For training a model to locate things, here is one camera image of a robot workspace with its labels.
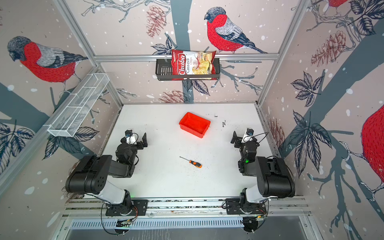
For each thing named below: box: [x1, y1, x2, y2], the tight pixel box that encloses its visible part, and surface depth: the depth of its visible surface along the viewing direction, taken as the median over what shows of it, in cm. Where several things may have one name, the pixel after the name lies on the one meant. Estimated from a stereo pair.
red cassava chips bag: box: [171, 49, 218, 81], surface depth 90 cm
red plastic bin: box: [179, 112, 211, 139], surface depth 107 cm
